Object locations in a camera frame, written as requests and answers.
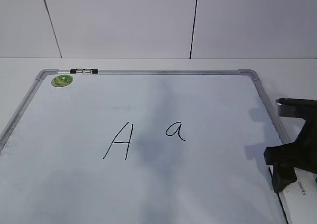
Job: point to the white aluminium-framed whiteboard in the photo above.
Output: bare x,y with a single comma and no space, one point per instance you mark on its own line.
139,148

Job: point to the white rectangular board eraser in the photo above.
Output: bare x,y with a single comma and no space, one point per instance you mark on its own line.
297,203

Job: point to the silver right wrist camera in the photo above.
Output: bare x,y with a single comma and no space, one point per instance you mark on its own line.
290,107

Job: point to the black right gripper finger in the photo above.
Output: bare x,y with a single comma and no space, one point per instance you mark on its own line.
283,175

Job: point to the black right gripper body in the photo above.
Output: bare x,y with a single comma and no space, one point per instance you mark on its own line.
302,153

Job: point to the green round magnet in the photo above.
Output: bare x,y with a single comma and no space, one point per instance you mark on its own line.
62,80

